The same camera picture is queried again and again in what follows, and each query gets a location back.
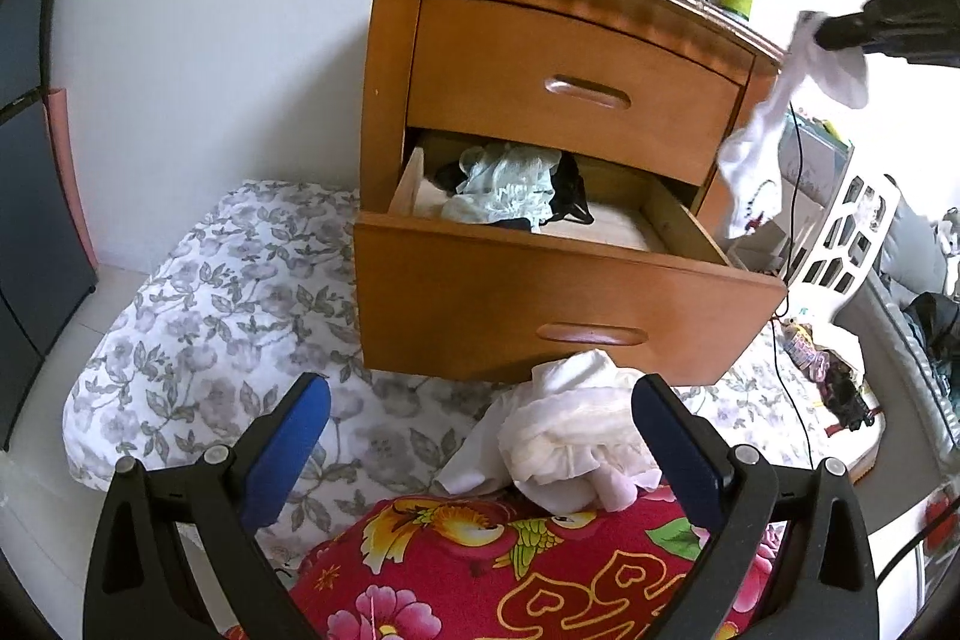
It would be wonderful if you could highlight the wooden nightstand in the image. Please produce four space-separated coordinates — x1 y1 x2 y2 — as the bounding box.
360 0 788 386

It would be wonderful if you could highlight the dark glass cabinet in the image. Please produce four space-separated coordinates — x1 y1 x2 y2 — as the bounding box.
0 0 98 446

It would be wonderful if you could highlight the white garment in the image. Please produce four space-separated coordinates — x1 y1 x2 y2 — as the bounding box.
433 349 647 498

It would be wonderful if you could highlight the pink foam board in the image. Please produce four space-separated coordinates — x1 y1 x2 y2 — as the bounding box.
43 89 98 270

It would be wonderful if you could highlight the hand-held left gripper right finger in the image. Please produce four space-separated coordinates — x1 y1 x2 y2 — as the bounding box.
631 374 878 640

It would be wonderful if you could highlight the light green lace underwear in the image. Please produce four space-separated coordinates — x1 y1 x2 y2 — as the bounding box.
441 143 563 229

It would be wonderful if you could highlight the cream lace underwear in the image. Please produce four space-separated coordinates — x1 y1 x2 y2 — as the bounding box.
499 385 665 487

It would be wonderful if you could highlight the white printed underwear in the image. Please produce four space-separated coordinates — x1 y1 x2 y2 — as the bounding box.
718 10 871 240

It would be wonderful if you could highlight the thin black cable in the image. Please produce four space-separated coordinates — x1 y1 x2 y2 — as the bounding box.
772 314 817 470

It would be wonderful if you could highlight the grey sofa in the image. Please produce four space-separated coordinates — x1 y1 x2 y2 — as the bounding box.
832 280 960 461

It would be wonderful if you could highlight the grey cushion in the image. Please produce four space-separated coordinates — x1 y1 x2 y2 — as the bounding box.
877 209 950 292

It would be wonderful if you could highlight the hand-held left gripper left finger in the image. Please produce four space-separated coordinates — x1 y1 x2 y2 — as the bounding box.
82 372 332 640

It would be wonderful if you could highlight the red floral blanket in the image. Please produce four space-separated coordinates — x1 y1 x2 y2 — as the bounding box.
289 486 796 640

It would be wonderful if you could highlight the colourful sticker packet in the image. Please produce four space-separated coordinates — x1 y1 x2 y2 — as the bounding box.
780 321 830 378

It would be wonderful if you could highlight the light pink garment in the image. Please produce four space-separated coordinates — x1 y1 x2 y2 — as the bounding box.
592 460 661 513

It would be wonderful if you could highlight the black lace underwear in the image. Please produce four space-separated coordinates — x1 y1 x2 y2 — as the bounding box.
435 151 595 232

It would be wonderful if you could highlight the white wooden rack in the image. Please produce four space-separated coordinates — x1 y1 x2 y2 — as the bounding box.
780 175 901 296

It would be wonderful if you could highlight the dark clothes pile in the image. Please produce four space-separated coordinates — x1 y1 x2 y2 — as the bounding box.
900 291 960 401

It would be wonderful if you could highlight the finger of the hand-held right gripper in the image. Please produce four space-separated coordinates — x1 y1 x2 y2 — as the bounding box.
814 6 875 54

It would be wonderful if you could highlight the black hair brush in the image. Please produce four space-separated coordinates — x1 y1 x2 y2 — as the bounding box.
821 374 878 435

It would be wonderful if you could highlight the grey floral bedsheet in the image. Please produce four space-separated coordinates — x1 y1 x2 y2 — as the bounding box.
64 181 863 551

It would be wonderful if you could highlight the wooden drawer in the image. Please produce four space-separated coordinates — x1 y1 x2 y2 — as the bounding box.
407 0 755 187
352 128 788 386

